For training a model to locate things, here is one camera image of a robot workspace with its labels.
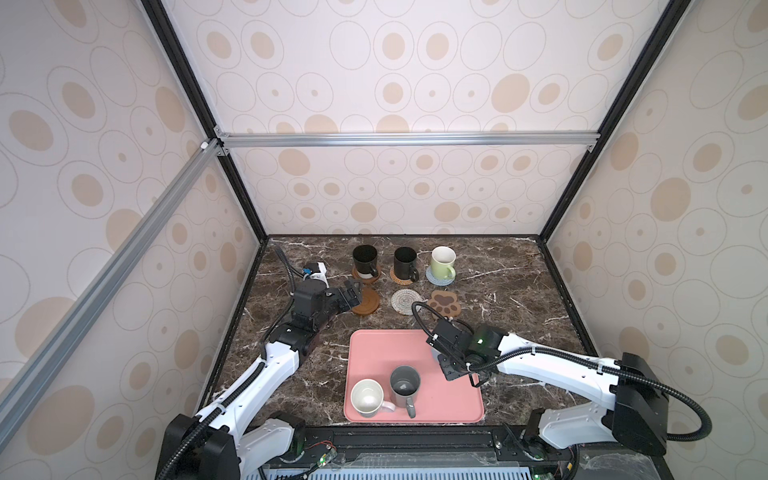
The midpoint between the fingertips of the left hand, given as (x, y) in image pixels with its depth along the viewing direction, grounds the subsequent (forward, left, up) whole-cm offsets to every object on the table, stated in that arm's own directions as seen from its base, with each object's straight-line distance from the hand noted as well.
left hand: (357, 282), depth 80 cm
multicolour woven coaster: (+7, -13, -21) cm, 25 cm away
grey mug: (-21, -13, -18) cm, 30 cm away
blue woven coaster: (+15, -26, -22) cm, 37 cm away
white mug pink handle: (-24, -3, -21) cm, 32 cm away
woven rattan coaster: (+15, -12, -22) cm, 29 cm away
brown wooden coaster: (+6, -2, -21) cm, 22 cm away
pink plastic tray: (-11, -4, -23) cm, 25 cm away
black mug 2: (+17, -14, -14) cm, 26 cm away
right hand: (-17, -25, -15) cm, 34 cm away
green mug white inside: (+17, -26, -13) cm, 34 cm away
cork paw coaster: (+6, -27, -21) cm, 35 cm away
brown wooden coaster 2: (+16, 0, -22) cm, 27 cm away
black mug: (+17, 0, -13) cm, 22 cm away
